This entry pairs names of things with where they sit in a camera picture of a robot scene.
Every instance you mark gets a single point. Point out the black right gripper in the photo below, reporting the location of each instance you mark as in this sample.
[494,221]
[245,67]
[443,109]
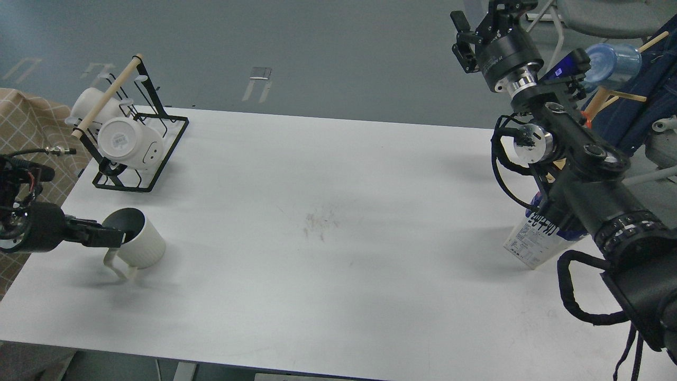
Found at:
[503,47]

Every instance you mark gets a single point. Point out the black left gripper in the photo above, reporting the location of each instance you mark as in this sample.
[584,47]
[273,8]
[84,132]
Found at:
[87,233]

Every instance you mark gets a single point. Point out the white ribbed mug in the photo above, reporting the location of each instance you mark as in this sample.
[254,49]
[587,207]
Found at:
[142,245]

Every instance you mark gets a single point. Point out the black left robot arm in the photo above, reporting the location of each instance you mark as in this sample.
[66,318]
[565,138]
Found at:
[30,226]

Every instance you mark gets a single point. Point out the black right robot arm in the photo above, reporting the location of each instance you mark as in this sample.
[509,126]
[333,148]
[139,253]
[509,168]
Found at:
[546,158]

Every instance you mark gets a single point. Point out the blue plastic cup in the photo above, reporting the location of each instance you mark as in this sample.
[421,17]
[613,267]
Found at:
[611,66]

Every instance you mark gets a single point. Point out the orange plastic cup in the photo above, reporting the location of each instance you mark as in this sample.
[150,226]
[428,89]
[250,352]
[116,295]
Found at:
[585,118]

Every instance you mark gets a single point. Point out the blue white milk carton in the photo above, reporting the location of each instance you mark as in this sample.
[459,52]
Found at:
[534,240]

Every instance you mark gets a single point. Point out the beige checkered cloth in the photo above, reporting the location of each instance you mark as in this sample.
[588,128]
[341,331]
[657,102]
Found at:
[41,162]

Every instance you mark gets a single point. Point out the wooden mug tree stand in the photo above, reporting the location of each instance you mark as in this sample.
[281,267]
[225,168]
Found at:
[642,112]

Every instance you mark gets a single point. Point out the black wire cup rack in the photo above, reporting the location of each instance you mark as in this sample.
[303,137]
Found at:
[130,94]

